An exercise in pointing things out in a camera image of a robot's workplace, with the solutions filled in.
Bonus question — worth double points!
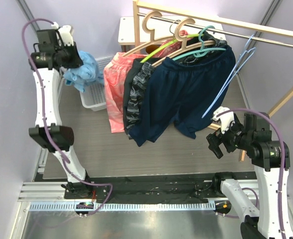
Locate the white slotted cable duct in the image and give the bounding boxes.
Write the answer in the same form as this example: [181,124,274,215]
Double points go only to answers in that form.
[29,201,215,212]

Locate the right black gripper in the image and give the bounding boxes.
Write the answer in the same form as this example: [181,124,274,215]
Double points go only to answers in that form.
[207,114,252,158]

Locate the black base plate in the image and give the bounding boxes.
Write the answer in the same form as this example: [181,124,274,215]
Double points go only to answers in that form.
[64,171,241,205]

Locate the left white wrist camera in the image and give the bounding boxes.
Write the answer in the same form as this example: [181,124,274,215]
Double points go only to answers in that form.
[51,22,74,46]

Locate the wooden clothes rack frame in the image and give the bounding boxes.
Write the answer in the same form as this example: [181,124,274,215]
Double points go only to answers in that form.
[132,0,293,162]

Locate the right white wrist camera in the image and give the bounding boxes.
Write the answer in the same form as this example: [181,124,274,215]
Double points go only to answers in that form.
[212,106,235,134]

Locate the white plastic basket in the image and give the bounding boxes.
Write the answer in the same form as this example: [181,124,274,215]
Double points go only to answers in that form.
[80,56,113,112]

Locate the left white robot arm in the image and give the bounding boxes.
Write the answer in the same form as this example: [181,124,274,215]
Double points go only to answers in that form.
[28,25,93,199]

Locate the left wooden hanger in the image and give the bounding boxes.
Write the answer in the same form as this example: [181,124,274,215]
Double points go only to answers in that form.
[123,10,173,57]

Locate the navy blue shorts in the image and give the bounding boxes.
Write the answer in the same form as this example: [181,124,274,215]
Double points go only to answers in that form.
[129,45,236,146]

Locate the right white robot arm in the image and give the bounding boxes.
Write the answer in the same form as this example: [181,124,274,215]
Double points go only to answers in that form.
[206,107,293,239]

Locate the teal plastic hanger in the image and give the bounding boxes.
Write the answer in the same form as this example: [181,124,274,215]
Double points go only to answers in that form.
[173,25,225,61]

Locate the right wooden hanger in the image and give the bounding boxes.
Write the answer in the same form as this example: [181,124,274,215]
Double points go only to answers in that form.
[150,17,215,68]

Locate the lime green hanger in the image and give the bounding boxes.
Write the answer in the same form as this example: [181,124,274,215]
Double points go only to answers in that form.
[139,33,199,63]

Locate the light blue wire hanger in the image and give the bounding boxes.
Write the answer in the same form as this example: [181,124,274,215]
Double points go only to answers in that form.
[201,34,256,118]

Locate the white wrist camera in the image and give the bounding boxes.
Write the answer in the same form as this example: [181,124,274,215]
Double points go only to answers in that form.
[212,106,235,134]
[51,22,74,46]

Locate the metal hanging rod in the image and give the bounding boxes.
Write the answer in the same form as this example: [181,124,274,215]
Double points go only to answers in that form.
[151,16,293,49]

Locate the pink patterned shorts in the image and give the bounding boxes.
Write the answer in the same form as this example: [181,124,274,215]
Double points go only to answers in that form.
[101,29,190,134]

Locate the wooden hanger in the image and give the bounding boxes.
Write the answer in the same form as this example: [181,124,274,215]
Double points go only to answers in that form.
[123,10,173,57]
[150,17,215,68]

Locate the black grey patterned shorts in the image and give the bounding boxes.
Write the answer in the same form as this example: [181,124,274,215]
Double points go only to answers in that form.
[123,32,228,139]

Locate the light blue shorts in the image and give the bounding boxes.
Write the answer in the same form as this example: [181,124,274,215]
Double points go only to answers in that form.
[63,51,104,93]

